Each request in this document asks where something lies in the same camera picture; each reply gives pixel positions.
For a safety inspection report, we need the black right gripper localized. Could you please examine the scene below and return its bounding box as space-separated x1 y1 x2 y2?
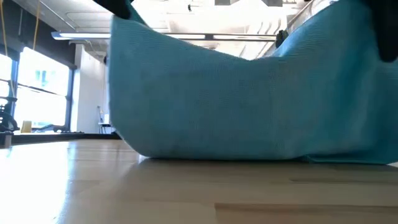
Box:
362 0 398 63

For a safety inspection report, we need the green cactus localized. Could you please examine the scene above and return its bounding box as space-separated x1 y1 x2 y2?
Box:
275 29 289 49

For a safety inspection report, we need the black equipment stand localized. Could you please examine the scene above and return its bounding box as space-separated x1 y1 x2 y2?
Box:
0 96 20 133

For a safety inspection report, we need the pale yellow box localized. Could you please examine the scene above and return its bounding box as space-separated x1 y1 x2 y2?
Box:
20 120 33 134

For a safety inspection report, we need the dark teal microfiber towel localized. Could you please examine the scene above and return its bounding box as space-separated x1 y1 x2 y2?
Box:
107 0 398 165

